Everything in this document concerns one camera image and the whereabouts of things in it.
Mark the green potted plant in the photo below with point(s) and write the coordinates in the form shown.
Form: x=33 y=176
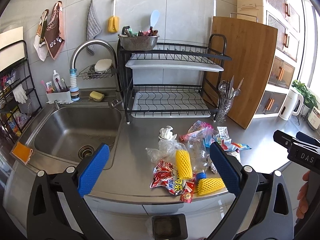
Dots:
x=309 y=98

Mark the metal colander with utensils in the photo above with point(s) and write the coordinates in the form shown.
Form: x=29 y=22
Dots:
x=138 y=43

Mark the stainless steel sink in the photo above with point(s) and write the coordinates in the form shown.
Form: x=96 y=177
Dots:
x=62 y=135

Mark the clear plastic bag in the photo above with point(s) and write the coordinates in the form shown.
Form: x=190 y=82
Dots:
x=166 y=151

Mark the grey striped towel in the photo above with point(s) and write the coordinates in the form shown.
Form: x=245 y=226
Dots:
x=93 y=26

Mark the white rubber glove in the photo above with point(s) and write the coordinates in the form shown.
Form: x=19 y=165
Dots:
x=20 y=94

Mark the yellow foam net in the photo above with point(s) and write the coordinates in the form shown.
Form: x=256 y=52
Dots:
x=209 y=185
x=183 y=164

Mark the blue ice cream wrapper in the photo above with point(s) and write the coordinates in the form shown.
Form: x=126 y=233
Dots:
x=227 y=145

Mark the white toothbrush holder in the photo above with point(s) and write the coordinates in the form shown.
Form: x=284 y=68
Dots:
x=59 y=97

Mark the white toothpaste tube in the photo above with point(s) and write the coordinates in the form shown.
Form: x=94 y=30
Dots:
x=57 y=82

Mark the white milk carton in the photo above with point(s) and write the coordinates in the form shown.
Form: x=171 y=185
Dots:
x=222 y=133

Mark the white electric kettle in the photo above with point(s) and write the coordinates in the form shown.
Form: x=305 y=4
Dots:
x=292 y=105

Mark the black dish rack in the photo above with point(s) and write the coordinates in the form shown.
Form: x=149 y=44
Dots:
x=168 y=80

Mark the white drip tray upper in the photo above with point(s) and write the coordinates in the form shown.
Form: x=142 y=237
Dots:
x=169 y=64

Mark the person right hand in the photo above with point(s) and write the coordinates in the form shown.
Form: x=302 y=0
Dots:
x=303 y=203

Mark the black side shelf rack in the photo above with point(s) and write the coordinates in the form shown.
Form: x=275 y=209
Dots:
x=15 y=117

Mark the wooden cutting board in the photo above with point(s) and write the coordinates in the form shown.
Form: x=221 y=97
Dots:
x=251 y=46

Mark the orange cloth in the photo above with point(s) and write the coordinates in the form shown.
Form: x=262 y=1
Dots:
x=22 y=152

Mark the yellow bottle brush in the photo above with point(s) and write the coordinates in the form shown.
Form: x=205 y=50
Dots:
x=113 y=22

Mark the yellow sponge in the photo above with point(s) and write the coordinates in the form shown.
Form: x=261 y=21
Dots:
x=96 y=96

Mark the dark trash bin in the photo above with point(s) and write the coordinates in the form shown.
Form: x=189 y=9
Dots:
x=172 y=227

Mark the white drip tray lower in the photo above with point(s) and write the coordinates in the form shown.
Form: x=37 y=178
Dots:
x=177 y=104

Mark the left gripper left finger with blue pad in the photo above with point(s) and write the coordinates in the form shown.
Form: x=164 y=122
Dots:
x=46 y=218

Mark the glass cutlery holder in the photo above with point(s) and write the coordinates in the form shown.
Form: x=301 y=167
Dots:
x=225 y=105

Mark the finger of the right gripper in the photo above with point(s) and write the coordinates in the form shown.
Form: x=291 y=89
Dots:
x=308 y=139
x=284 y=140

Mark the white drip tray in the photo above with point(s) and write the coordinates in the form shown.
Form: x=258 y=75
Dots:
x=169 y=64
x=177 y=104

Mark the light blue spatula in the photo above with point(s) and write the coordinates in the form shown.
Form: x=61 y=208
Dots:
x=154 y=17

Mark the pink snack wrapper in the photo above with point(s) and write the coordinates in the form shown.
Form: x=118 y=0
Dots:
x=199 y=130

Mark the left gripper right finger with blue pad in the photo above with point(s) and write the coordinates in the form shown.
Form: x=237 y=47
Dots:
x=273 y=218

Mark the white storage cabinet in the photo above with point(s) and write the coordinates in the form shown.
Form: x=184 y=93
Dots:
x=285 y=20

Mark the white brown hanging towel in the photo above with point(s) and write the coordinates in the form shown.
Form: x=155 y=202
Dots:
x=39 y=41

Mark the clear plastic bottle blue cap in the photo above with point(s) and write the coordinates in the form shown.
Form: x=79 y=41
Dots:
x=198 y=157

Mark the red snack bag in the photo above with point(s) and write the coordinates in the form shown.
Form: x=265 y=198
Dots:
x=166 y=175

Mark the wire sponge basket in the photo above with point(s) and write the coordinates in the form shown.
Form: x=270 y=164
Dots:
x=90 y=73

